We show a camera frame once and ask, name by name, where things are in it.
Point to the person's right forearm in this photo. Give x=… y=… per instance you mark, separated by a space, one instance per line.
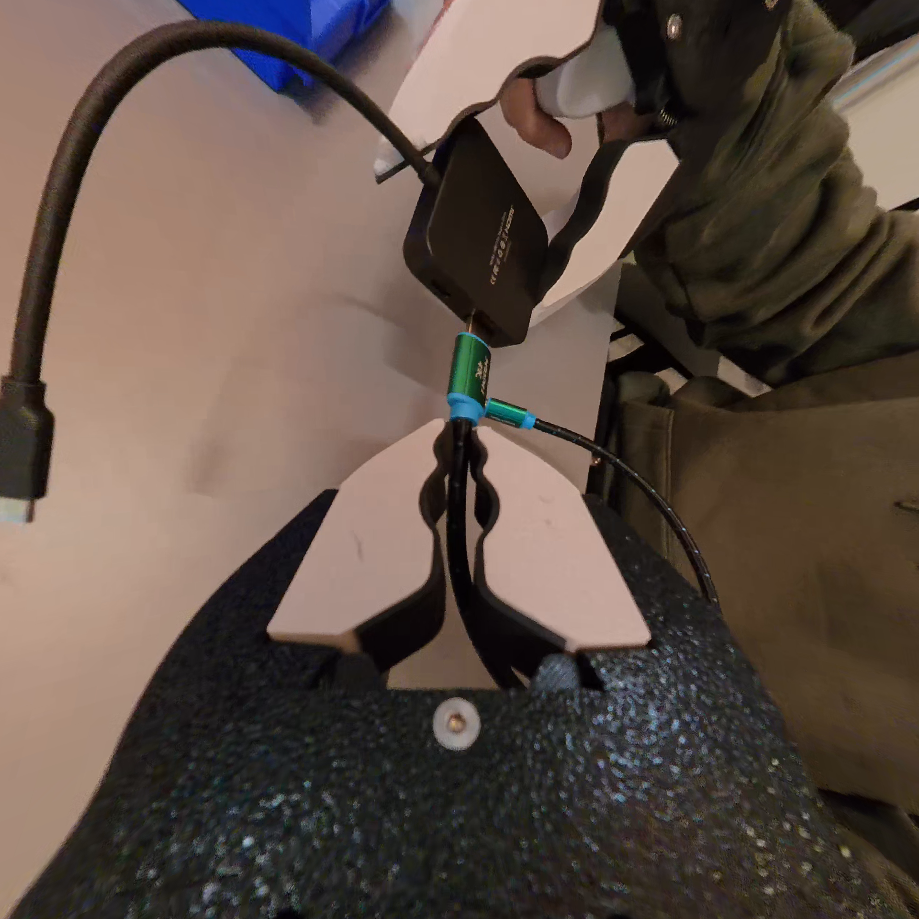
x=775 y=215

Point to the person's right hand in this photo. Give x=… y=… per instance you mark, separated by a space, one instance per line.
x=535 y=122

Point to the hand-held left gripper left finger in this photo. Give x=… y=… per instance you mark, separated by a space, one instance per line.
x=359 y=560

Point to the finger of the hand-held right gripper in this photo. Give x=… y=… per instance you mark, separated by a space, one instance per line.
x=632 y=194
x=502 y=36

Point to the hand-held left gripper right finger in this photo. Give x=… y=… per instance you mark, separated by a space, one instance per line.
x=553 y=560

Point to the blue plastic box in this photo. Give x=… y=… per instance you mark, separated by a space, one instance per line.
x=301 y=36

